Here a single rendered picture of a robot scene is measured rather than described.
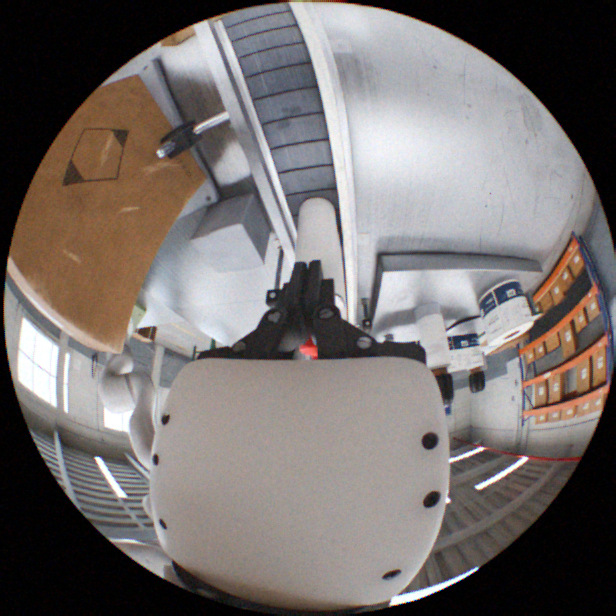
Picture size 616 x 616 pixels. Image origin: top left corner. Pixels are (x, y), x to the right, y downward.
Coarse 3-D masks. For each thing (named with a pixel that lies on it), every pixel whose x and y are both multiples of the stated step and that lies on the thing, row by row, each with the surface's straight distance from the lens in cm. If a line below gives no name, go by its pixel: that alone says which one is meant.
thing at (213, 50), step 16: (208, 32) 22; (208, 48) 20; (208, 64) 20; (224, 64) 19; (224, 80) 19; (224, 96) 18; (240, 96) 19; (240, 112) 18; (240, 128) 18; (240, 144) 19; (256, 144) 19; (256, 160) 19; (256, 176) 20; (272, 192) 20; (272, 208) 21; (288, 240) 24; (288, 256) 26
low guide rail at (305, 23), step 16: (304, 16) 25; (304, 32) 24; (320, 48) 23; (320, 64) 22; (320, 80) 22; (336, 112) 22; (336, 128) 22; (336, 144) 23; (336, 160) 23; (336, 176) 24; (352, 272) 37; (352, 288) 41; (352, 304) 47; (352, 320) 55
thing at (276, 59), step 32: (256, 32) 29; (288, 32) 28; (256, 64) 27; (288, 64) 26; (256, 96) 26; (288, 96) 25; (320, 96) 25; (288, 128) 26; (320, 128) 26; (288, 160) 27; (320, 160) 27; (288, 192) 29; (320, 192) 29
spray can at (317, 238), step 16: (304, 208) 28; (320, 208) 27; (304, 224) 25; (320, 224) 24; (304, 240) 23; (320, 240) 22; (336, 240) 24; (304, 256) 21; (320, 256) 21; (336, 256) 22; (336, 272) 20; (336, 288) 19; (336, 304) 19; (304, 352) 19
